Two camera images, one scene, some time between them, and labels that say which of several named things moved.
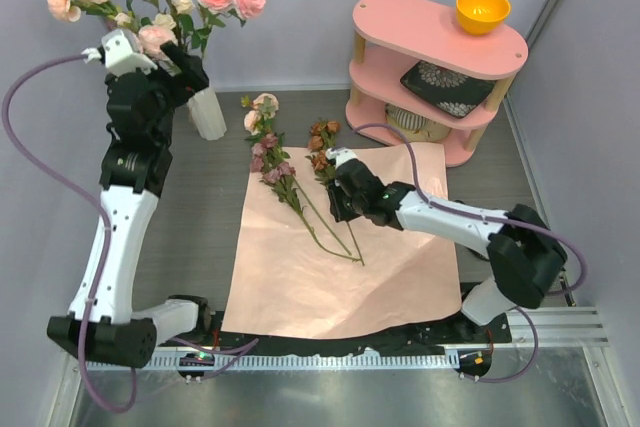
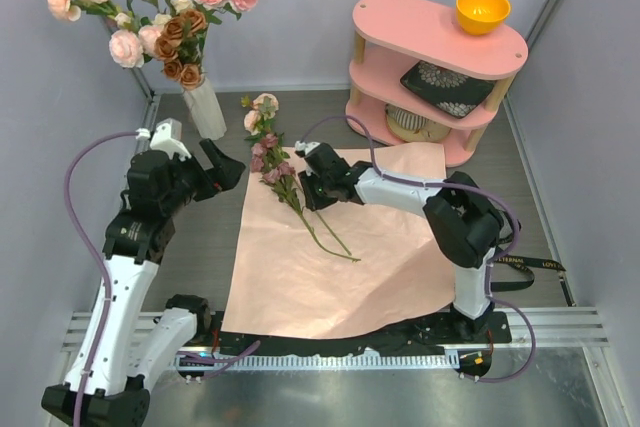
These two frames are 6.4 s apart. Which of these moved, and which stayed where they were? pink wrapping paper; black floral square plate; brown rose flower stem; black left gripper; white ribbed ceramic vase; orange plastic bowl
Moved: black left gripper; brown rose flower stem
Stayed: pink wrapping paper; black floral square plate; white ribbed ceramic vase; orange plastic bowl
